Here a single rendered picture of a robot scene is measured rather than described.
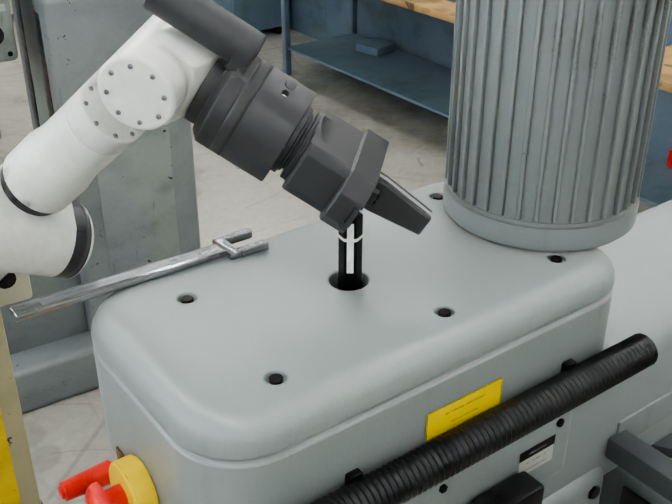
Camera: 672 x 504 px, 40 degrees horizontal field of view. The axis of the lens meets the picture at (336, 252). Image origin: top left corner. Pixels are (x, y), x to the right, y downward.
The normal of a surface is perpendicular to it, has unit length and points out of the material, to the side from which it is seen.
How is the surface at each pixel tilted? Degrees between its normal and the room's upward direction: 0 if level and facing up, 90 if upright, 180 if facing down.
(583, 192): 90
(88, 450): 0
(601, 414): 90
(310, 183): 91
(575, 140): 90
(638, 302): 0
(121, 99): 98
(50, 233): 70
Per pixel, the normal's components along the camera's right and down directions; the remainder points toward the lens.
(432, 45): -0.81, 0.29
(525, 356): 0.59, 0.39
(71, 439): 0.00, -0.88
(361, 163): 0.51, -0.70
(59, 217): 0.70, -0.44
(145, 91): -0.24, 0.59
